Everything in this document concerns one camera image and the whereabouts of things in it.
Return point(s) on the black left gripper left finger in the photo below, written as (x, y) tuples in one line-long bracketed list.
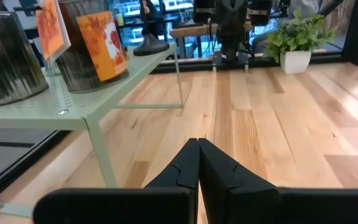
[(179, 174)]

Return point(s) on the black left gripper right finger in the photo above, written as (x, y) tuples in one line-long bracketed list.
[(225, 180)]

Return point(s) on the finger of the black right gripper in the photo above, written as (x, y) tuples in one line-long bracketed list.
[(224, 14), (239, 14)]

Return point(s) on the black metal candlestick holder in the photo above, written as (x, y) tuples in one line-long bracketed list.
[(151, 46)]

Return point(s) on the candle tin with orange label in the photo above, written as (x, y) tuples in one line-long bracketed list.
[(82, 62)]

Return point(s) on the clear glass candle holder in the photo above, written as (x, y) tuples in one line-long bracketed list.
[(51, 67)]

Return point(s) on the orange paper hang tag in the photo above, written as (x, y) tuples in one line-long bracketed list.
[(50, 28)]

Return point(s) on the grey glass jar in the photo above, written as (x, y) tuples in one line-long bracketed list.
[(8, 62)]

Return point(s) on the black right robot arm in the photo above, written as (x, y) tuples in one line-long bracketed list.
[(230, 49)]

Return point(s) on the wooden bench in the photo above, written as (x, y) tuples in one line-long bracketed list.
[(191, 31)]

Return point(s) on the green plant in white pot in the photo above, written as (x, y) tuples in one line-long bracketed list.
[(294, 62)]

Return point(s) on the green perforated metal shelf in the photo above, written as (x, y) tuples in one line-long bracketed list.
[(73, 109)]

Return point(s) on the black vertical post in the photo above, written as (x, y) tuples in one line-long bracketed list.
[(356, 31)]

